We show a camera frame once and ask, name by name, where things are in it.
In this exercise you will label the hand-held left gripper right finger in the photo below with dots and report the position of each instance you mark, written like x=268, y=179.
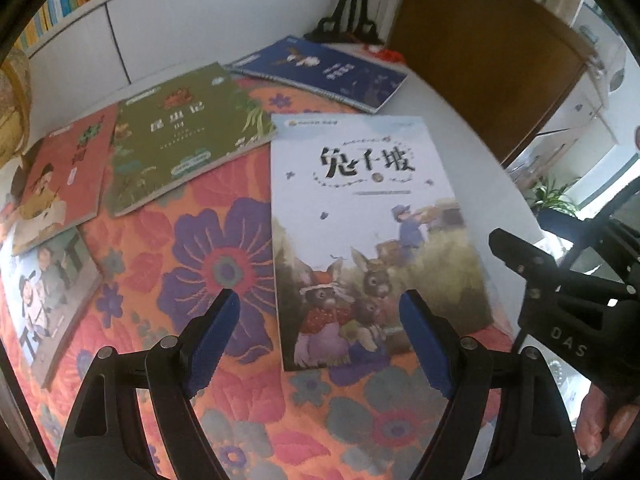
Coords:
x=425, y=345

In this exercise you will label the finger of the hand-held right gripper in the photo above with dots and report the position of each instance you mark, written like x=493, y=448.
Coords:
x=525, y=260

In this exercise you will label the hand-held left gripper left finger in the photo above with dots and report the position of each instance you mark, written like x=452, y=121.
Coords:
x=215, y=340

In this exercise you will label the white book with rabbits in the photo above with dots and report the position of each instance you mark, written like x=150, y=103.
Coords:
x=360, y=200

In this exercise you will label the light blue cartoon book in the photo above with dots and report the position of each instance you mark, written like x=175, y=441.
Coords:
x=50, y=300

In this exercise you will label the green book with red insect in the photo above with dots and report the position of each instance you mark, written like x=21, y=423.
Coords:
x=185, y=135

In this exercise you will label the red book with robed man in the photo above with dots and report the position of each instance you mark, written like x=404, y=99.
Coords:
x=65, y=175

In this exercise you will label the dark blue book with bird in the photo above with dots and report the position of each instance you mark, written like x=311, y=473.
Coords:
x=325, y=70

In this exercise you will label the row of black and yellow books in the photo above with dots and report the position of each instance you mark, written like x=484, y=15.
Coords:
x=60, y=5

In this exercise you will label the person's right hand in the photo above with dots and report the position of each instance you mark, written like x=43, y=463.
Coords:
x=597, y=420

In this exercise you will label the potted spider plant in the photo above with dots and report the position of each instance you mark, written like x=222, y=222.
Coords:
x=550, y=195

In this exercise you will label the floral mat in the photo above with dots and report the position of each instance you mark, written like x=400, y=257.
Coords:
x=165, y=280

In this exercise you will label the wooden cabinet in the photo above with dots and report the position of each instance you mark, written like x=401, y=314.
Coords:
x=475, y=60

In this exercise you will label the red tassel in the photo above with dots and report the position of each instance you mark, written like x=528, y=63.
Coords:
x=385, y=53

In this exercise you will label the antique style globe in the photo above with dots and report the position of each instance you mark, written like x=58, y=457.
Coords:
x=12, y=110

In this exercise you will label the round embroidered fan ornament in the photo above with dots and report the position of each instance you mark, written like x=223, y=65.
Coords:
x=355, y=5

